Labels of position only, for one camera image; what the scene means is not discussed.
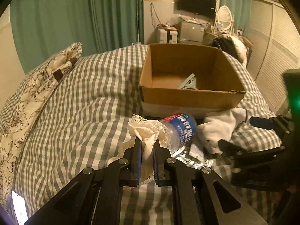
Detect white sock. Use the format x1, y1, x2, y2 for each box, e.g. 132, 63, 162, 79
197, 108, 247, 155

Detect silver foil packet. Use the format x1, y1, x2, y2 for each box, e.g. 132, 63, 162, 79
171, 144, 214, 170

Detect clear plastic water bottle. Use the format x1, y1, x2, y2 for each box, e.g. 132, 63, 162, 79
160, 113, 197, 153

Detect cream lace cloth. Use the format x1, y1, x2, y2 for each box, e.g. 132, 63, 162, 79
106, 114, 171, 185

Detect grey-blue plastic hanger clip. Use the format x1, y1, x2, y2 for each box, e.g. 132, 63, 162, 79
177, 74, 197, 90

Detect grey checked bed quilt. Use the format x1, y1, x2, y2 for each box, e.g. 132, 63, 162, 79
12, 45, 281, 224

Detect white louvred wardrobe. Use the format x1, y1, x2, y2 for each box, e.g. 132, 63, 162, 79
247, 0, 299, 112

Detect chair with clothes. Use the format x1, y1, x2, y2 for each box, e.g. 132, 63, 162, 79
205, 34, 253, 68

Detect brown cardboard box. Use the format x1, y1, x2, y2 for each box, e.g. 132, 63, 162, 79
139, 44, 246, 118

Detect floral white pillow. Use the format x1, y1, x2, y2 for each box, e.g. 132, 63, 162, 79
1, 43, 82, 207

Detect white oval vanity mirror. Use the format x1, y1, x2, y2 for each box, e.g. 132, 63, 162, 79
214, 5, 234, 35

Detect silver mini fridge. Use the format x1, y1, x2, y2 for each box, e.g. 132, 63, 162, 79
178, 21, 204, 45

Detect green curtain right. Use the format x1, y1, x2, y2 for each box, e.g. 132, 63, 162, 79
220, 0, 251, 36

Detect green curtain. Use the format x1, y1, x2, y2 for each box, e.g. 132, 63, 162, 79
10, 0, 143, 73
220, 0, 251, 36

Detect white suitcase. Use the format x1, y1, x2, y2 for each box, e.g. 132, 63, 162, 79
157, 27, 177, 44

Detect green curtain left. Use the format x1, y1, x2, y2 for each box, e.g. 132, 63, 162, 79
10, 0, 143, 73

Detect black wall television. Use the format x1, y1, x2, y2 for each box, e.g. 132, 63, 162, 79
177, 0, 216, 19

